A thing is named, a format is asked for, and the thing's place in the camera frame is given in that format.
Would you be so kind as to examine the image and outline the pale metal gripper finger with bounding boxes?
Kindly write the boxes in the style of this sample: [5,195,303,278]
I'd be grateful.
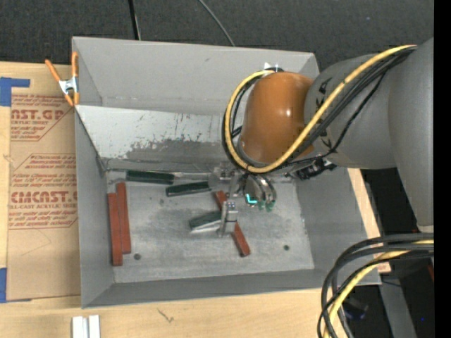
[216,199,239,238]
[207,166,235,190]

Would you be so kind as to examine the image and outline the black cylinder on white bracket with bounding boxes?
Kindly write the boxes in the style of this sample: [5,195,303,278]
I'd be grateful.
[295,156,338,181]

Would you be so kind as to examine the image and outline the red-brown flat block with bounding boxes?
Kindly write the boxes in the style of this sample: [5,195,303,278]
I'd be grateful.
[106,192,124,268]
[116,182,132,255]
[213,189,252,258]

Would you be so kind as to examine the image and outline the dark green flat block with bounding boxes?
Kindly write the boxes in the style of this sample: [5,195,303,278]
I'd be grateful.
[165,180,213,198]
[188,210,223,234]
[125,169,175,186]

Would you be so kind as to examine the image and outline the brown cardboard board red print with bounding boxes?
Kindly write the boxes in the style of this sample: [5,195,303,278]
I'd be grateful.
[0,61,82,303]

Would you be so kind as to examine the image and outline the grey metal bin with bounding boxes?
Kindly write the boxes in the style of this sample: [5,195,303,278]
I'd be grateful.
[71,36,382,309]

